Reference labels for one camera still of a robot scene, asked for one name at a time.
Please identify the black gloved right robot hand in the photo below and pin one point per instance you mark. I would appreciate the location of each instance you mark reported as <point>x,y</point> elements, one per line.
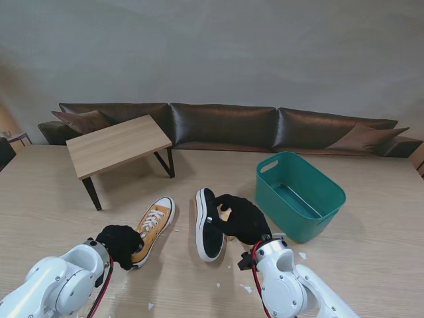
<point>248,222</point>

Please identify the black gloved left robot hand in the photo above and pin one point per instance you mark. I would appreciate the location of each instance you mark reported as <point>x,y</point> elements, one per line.
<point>121,242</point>

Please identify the wooden shoe brush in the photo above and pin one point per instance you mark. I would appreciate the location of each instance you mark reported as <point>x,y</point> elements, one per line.
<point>226,216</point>

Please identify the yellow canvas sneaker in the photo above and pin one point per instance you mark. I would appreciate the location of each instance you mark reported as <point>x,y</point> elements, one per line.
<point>155,218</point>
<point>212,245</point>

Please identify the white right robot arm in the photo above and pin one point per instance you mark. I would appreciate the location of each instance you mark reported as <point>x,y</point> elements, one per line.
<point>288,285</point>

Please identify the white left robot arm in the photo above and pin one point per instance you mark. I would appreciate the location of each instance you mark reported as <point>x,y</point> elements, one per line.
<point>56,278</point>

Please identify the green plastic basket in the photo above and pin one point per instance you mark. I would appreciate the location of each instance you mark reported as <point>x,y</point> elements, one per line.
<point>298,205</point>

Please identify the small wooden black-legged bench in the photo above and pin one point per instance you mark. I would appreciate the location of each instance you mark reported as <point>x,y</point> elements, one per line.
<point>116,145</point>

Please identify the dark brown leather sofa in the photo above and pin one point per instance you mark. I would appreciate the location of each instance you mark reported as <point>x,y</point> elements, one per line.
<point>225,126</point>

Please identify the brown sofa cushion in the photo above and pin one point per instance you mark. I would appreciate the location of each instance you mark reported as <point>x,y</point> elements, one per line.
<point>79,121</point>
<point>364,137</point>

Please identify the small wooden side table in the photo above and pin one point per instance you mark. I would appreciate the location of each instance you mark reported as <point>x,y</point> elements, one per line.
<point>20,137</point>

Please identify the light wooden cabinet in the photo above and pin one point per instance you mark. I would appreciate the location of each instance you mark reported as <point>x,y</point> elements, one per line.
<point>418,160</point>

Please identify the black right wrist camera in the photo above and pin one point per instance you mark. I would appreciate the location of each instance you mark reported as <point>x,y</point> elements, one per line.
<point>245,261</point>

